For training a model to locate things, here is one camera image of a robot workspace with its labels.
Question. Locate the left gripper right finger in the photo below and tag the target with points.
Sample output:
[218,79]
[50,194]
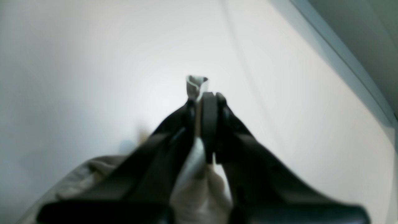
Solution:
[263,189]

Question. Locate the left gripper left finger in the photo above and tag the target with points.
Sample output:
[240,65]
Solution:
[138,191]

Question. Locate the beige t-shirt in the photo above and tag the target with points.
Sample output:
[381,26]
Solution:
[201,195]

